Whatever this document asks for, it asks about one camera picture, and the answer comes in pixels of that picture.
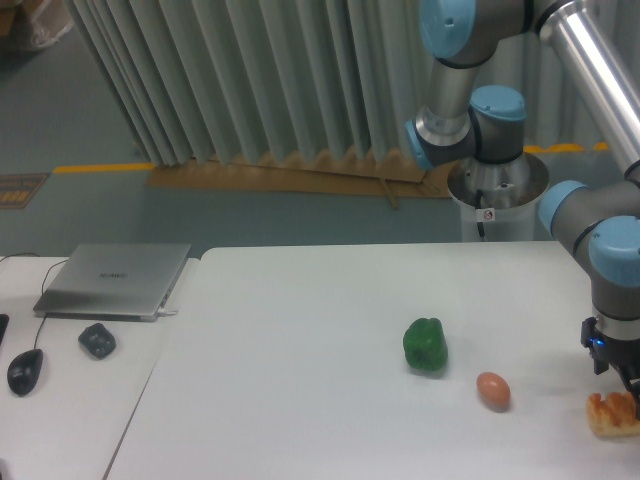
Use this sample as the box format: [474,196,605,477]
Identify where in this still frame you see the green bell pepper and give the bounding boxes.
[402,317,448,373]

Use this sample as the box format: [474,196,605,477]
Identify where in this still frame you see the brown egg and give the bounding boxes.
[476,372,511,411]

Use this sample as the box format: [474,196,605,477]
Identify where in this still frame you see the toasted bread slice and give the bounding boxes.
[586,392,639,438]

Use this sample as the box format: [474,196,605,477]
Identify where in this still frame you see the black computer mouse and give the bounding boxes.
[7,348,44,397]

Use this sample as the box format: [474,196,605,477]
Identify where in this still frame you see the silver laptop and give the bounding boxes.
[33,243,191,321]

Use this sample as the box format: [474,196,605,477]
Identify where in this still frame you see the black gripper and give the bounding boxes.
[580,317,640,418]

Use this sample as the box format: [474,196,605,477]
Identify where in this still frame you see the cardboard boxes in corner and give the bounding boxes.
[1,0,74,52]

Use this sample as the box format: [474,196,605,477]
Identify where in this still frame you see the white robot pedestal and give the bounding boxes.
[447,153,549,242]

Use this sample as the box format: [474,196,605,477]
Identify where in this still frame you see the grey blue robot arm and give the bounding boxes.
[405,1,639,397]

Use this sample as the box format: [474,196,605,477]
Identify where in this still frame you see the black mouse cable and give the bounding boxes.
[0,253,75,352]

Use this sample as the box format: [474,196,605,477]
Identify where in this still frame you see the grey folding curtain screen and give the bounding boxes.
[66,1,433,166]

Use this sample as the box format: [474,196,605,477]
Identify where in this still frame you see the brown cardboard sheet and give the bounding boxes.
[145,147,453,209]

